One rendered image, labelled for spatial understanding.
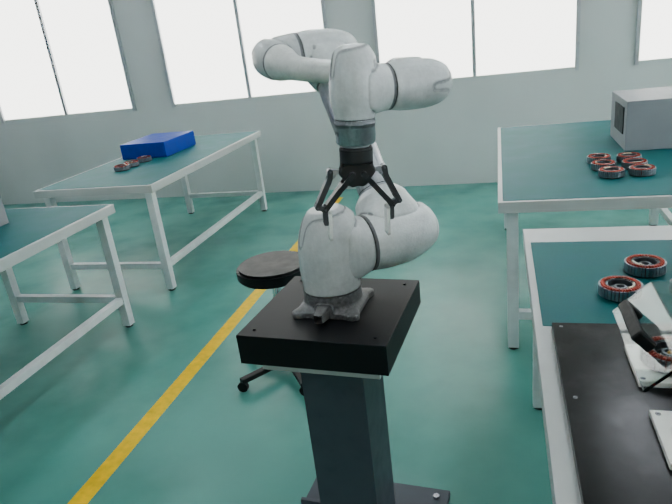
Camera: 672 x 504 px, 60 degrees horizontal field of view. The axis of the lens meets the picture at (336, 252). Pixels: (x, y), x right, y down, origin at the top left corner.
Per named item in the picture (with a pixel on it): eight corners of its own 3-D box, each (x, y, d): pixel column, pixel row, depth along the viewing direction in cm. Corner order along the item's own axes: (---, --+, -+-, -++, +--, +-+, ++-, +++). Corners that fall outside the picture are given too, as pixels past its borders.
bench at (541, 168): (500, 353, 280) (497, 202, 254) (499, 226, 446) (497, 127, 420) (768, 361, 250) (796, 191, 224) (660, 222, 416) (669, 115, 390)
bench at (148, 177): (63, 292, 419) (32, 191, 393) (188, 211, 590) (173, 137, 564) (175, 293, 395) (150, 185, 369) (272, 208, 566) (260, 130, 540)
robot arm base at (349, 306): (285, 325, 150) (282, 305, 149) (314, 290, 170) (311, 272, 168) (353, 329, 145) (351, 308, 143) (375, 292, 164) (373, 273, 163)
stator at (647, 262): (643, 261, 181) (644, 250, 179) (675, 273, 171) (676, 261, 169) (614, 269, 177) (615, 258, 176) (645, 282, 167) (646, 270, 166)
